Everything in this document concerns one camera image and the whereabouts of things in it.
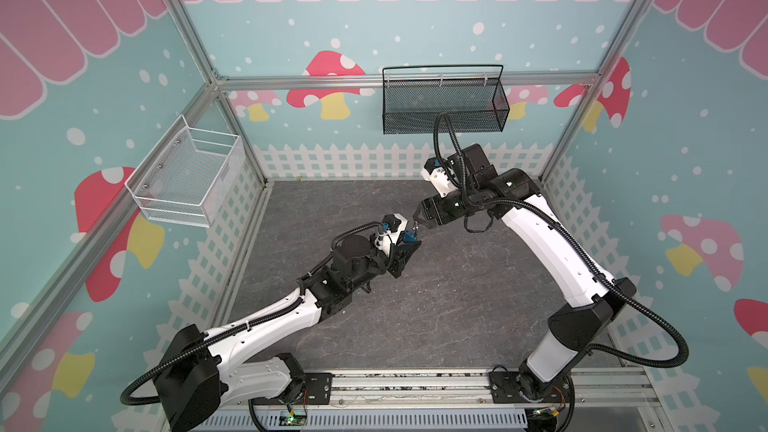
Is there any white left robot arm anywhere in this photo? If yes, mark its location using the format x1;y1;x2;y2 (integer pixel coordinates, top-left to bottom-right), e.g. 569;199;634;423
151;214;421;431

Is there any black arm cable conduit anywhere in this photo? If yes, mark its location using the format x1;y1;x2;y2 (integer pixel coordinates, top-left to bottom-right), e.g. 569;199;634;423
433;111;690;370
119;221;385;407

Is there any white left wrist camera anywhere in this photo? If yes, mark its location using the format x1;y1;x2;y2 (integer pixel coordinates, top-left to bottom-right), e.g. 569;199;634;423
374;213;408;256

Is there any blue padlock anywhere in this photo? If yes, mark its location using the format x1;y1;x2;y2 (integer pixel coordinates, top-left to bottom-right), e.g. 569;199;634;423
403;230;419;243

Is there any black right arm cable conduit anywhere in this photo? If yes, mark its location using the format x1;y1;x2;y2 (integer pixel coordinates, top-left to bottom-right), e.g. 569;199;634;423
433;111;690;370

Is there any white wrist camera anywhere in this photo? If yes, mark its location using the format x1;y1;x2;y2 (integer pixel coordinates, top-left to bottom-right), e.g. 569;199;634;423
374;213;408;256
420;157;458;197

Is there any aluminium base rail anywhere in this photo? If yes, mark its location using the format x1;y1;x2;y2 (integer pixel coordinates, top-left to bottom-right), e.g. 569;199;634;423
199;366;673;431

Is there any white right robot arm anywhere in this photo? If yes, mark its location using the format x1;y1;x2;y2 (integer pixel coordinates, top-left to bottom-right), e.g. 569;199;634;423
414;144;636;402

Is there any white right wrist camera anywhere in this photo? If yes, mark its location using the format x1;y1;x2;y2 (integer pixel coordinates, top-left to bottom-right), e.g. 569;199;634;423
420;157;458;197

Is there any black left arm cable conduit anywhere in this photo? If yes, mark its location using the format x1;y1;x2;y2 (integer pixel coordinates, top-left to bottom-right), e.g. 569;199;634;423
119;221;385;407

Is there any black mesh wall basket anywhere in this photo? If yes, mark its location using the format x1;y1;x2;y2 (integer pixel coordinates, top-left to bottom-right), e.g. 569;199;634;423
381;64;510;135

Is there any white wire wall basket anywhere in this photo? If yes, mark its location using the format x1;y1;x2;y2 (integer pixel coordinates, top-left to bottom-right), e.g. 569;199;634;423
125;116;245;228

